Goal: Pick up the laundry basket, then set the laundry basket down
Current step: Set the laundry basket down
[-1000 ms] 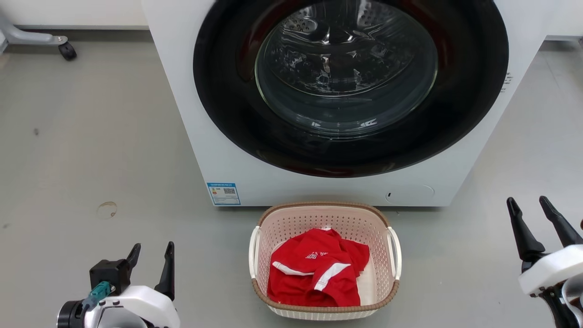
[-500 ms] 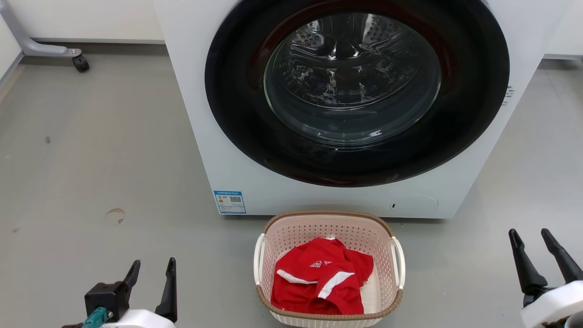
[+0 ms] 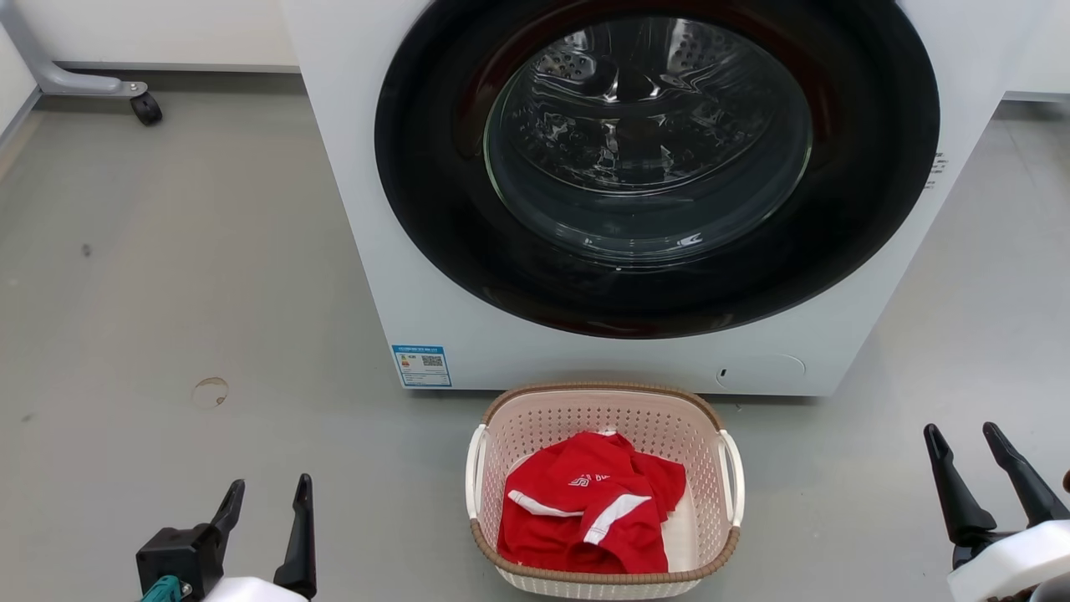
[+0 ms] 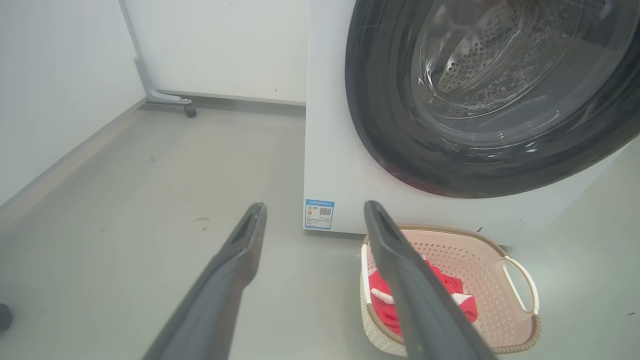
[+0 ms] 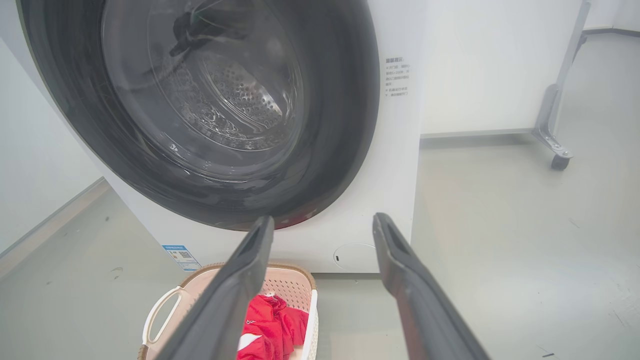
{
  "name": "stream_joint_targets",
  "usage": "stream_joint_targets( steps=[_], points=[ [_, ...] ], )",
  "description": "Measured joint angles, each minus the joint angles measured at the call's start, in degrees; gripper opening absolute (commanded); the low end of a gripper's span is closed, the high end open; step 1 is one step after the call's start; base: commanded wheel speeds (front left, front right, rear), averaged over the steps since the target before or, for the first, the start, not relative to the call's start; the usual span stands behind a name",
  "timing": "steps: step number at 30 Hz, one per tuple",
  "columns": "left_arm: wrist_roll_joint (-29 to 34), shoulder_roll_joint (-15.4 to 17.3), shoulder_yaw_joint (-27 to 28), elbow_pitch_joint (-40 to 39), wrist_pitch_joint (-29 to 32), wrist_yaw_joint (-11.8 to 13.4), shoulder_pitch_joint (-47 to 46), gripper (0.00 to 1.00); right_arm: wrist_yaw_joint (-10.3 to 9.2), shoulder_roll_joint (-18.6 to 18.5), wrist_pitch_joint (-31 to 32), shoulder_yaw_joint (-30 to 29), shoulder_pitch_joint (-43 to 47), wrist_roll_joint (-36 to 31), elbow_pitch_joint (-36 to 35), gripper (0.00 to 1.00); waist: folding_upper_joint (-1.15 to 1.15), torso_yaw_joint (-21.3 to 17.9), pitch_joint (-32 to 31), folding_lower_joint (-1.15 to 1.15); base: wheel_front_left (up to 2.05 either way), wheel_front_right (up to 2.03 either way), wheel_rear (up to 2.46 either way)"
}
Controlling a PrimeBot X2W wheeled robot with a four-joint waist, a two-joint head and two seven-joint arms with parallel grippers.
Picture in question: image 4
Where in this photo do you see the pink perforated laundry basket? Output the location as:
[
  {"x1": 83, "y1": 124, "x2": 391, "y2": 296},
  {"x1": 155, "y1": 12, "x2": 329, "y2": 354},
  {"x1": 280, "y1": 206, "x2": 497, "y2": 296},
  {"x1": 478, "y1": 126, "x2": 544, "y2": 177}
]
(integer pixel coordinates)
[{"x1": 360, "y1": 224, "x2": 542, "y2": 358}]

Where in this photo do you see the white front-load washing machine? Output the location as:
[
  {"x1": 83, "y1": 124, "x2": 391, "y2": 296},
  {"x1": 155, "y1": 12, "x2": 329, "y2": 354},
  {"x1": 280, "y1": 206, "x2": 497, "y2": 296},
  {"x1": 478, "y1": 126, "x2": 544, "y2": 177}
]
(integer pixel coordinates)
[{"x1": 302, "y1": 0, "x2": 640, "y2": 246}]

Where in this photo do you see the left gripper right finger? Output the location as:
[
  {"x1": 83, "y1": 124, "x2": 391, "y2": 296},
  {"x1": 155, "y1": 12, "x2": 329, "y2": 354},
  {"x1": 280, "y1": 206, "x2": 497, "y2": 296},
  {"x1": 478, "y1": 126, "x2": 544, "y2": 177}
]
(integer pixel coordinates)
[{"x1": 363, "y1": 200, "x2": 499, "y2": 360}]

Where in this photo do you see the white partition panel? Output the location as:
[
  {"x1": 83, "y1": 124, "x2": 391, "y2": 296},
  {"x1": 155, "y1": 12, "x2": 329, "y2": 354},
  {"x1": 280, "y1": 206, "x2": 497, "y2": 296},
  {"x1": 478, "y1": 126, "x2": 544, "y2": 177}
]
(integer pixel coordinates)
[{"x1": 122, "y1": 0, "x2": 308, "y2": 107}]

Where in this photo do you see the red garment with white stripes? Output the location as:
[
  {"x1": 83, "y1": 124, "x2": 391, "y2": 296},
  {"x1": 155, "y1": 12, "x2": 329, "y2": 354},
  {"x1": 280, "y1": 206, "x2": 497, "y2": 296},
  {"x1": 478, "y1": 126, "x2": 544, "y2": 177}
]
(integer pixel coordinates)
[{"x1": 368, "y1": 260, "x2": 478, "y2": 337}]

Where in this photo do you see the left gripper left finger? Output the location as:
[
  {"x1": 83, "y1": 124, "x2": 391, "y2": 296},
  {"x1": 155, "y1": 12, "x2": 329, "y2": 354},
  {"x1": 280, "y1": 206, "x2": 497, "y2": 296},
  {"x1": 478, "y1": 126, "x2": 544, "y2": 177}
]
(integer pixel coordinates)
[{"x1": 141, "y1": 202, "x2": 268, "y2": 360}]

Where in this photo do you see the blue energy label sticker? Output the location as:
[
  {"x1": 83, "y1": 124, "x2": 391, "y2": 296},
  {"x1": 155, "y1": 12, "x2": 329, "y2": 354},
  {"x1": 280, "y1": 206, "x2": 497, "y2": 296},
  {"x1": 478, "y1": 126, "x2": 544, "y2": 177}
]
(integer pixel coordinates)
[{"x1": 304, "y1": 199, "x2": 335, "y2": 230}]

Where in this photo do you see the round black glass washer door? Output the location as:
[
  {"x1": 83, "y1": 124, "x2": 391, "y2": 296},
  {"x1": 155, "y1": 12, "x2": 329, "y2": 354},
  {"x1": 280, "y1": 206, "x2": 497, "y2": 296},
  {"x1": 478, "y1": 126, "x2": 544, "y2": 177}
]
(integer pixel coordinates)
[{"x1": 345, "y1": 0, "x2": 640, "y2": 199}]

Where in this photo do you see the grey partition leg with caster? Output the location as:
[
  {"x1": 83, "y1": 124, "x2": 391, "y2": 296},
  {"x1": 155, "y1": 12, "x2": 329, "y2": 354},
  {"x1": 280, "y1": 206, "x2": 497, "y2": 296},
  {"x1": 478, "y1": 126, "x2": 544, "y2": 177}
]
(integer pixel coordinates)
[{"x1": 118, "y1": 0, "x2": 197, "y2": 119}]

